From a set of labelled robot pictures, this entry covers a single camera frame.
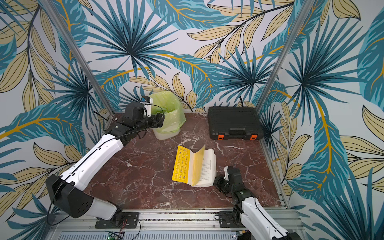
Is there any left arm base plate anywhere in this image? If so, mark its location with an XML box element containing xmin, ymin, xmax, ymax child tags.
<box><xmin>95</xmin><ymin>212</ymin><xmax>140</xmax><ymax>229</ymax></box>

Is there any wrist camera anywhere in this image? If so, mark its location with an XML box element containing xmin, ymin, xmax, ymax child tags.
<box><xmin>141</xmin><ymin>96</ymin><xmax>153</xmax><ymax>117</ymax></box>
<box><xmin>224</xmin><ymin>166</ymin><xmax>229</xmax><ymax>181</ymax></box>

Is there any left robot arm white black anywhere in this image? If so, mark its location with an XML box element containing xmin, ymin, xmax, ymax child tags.
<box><xmin>46</xmin><ymin>97</ymin><xmax>165</xmax><ymax>227</ymax></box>

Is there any aluminium front rail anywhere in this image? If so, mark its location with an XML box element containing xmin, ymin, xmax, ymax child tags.
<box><xmin>44</xmin><ymin>209</ymin><xmax>307</xmax><ymax>240</ymax></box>

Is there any yellow cover book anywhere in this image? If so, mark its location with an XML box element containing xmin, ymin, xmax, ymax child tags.
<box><xmin>172</xmin><ymin>146</ymin><xmax>217</xmax><ymax>188</ymax></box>

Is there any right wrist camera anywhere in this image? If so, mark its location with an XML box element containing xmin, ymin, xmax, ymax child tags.
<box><xmin>224</xmin><ymin>166</ymin><xmax>229</xmax><ymax>181</ymax></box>

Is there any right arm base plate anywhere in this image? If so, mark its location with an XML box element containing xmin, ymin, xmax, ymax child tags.
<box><xmin>214</xmin><ymin>211</ymin><xmax>260</xmax><ymax>228</ymax></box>

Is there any white bin green bag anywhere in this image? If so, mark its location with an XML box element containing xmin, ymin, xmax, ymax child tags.
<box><xmin>149</xmin><ymin>91</ymin><xmax>186</xmax><ymax>141</ymax></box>

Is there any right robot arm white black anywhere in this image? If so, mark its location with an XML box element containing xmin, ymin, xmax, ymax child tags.
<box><xmin>214</xmin><ymin>166</ymin><xmax>301</xmax><ymax>240</ymax></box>

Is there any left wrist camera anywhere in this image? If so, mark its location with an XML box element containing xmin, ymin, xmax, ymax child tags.
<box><xmin>141</xmin><ymin>96</ymin><xmax>153</xmax><ymax>117</ymax></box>

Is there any black plastic tool case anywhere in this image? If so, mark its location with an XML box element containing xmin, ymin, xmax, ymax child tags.
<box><xmin>208</xmin><ymin>107</ymin><xmax>264</xmax><ymax>141</ymax></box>

